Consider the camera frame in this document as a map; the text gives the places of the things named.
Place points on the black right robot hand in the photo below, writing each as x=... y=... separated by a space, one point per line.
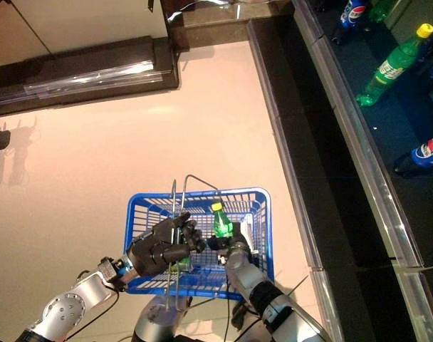
x=223 y=243

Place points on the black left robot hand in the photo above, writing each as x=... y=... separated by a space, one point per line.
x=156 y=249

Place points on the green Sprite bottle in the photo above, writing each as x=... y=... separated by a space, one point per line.
x=380 y=9
x=221 y=222
x=391 y=69

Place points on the blue plastic shopping basket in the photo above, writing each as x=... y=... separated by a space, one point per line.
x=145 y=221

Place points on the small Pepsi cola bottle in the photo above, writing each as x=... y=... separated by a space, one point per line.
x=352 y=14
x=426 y=153

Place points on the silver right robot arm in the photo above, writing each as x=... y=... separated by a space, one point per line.
x=248 y=278

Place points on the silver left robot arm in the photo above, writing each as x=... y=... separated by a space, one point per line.
x=70 y=303

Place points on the silver left robot leg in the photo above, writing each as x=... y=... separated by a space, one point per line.
x=156 y=320

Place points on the silver robot leg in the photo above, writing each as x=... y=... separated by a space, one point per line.
x=156 y=320
x=241 y=317

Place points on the silver right robot leg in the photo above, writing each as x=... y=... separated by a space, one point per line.
x=241 y=317

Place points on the dark brown low shelf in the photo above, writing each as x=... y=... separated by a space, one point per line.
x=95 y=57

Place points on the blue-grey shelf board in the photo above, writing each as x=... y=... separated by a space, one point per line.
x=408 y=14

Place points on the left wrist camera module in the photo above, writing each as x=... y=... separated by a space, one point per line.
x=111 y=270

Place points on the black shelf board clear rail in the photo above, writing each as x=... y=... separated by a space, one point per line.
x=398 y=121

